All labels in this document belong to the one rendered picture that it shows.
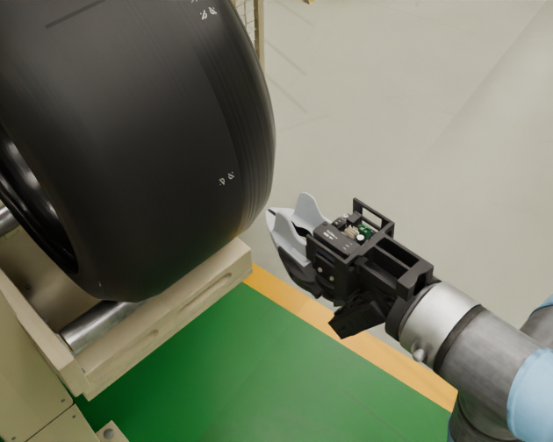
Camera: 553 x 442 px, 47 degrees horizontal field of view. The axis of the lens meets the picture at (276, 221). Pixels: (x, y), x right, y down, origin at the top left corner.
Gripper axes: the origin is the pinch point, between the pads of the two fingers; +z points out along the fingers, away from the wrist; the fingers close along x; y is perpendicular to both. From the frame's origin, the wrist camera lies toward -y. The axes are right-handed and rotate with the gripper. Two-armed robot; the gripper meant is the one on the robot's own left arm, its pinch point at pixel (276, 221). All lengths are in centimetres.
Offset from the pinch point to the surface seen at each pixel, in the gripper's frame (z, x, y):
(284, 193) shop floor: 87, -75, -111
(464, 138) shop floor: 59, -146, -114
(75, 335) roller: 23.9, 21.5, -25.6
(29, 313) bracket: 29.5, 24.8, -22.1
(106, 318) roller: 23.3, 16.6, -26.1
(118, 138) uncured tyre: 10.8, 10.5, 12.9
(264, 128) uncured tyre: 8.8, -6.8, 4.5
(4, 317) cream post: 29.8, 27.8, -20.0
